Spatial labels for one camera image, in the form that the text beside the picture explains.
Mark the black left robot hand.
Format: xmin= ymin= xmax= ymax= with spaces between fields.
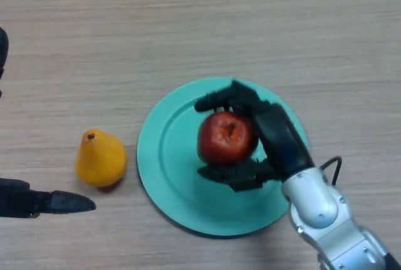
xmin=0 ymin=26 xmax=97 ymax=219

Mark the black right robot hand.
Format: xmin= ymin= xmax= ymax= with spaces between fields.
xmin=194 ymin=79 xmax=315 ymax=192

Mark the red apple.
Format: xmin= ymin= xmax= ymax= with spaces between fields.
xmin=197 ymin=110 xmax=259 ymax=167

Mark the green round plate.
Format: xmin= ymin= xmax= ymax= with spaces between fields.
xmin=137 ymin=76 xmax=311 ymax=237

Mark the yellow pear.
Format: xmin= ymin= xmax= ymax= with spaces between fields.
xmin=75 ymin=128 xmax=128 ymax=188

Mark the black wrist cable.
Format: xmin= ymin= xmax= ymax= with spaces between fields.
xmin=318 ymin=156 xmax=343 ymax=186

